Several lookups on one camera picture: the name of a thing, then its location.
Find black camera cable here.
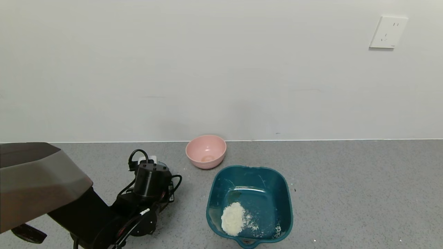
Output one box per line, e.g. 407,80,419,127
128,149,150,172

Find teal plastic basin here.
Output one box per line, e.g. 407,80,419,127
206,165,294,249

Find pink bowl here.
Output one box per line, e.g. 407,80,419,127
186,135,227,169

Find black flat strap loop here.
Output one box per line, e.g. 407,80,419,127
10,223,47,244

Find white wall socket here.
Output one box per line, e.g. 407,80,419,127
369,16,409,49

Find white powder pile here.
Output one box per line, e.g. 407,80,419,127
221,202,259,237

